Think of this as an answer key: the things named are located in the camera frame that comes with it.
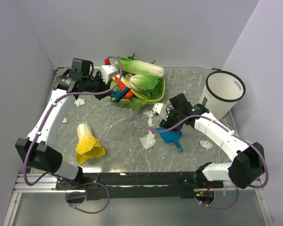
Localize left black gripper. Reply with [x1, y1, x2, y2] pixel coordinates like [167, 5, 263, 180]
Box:
[83, 71, 112, 100]

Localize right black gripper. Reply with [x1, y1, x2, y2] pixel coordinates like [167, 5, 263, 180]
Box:
[159, 106, 183, 136]

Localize blue hand brush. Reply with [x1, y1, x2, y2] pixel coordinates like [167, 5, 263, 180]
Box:
[110, 86, 131, 103]

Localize blue dustpan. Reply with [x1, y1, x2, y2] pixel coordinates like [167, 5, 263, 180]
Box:
[160, 131, 183, 153]

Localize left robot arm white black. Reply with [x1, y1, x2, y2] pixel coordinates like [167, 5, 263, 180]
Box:
[15, 58, 123, 189]

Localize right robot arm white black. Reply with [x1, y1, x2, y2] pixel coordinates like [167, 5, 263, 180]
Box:
[152, 93, 267, 189]

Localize green vegetable tray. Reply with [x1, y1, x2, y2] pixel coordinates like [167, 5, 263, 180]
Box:
[114, 72, 165, 105]

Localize paper scrap far left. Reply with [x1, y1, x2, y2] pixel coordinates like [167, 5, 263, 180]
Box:
[74, 98, 86, 107]

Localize white leek toy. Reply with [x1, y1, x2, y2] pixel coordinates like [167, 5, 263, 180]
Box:
[117, 74, 151, 98]

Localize paper scrap near tray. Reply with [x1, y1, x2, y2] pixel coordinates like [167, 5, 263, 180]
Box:
[142, 110, 156, 118]

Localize paper scrap right of centre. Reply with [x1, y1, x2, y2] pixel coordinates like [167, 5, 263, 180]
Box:
[148, 118, 155, 128]

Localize orange carrot toy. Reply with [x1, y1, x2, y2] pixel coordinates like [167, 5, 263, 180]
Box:
[114, 76, 133, 100]

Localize long napa cabbage toy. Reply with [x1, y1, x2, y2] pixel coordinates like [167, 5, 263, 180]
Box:
[115, 56, 165, 78]

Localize short napa cabbage toy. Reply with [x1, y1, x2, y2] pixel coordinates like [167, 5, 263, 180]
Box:
[129, 74, 160, 92]

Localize paper scrap near dustpan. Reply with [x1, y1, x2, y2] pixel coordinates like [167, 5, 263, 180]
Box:
[200, 140, 213, 150]

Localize green leafy herb toy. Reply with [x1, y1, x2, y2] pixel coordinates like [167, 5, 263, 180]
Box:
[129, 97, 147, 113]

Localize white trash bin black rim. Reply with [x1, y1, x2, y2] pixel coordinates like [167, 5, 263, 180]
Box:
[199, 70, 246, 120]

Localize large centre paper scrap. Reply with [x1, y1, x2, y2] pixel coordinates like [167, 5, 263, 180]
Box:
[140, 131, 156, 150]

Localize yellow white cabbage toy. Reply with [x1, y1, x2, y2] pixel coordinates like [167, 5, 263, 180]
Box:
[75, 123, 106, 164]

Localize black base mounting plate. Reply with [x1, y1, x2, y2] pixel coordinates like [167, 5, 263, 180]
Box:
[56, 171, 224, 201]

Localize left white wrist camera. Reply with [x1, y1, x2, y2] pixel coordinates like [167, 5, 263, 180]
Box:
[100, 65, 119, 84]

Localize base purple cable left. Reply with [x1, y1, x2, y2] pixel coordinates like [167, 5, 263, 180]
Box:
[65, 181, 111, 214]

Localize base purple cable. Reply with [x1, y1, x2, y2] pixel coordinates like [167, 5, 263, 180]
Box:
[194, 186, 241, 210]
[65, 181, 111, 214]

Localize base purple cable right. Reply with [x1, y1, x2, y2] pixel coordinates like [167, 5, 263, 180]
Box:
[194, 186, 241, 210]

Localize aluminium rail frame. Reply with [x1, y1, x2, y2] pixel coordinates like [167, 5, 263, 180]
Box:
[4, 174, 274, 226]

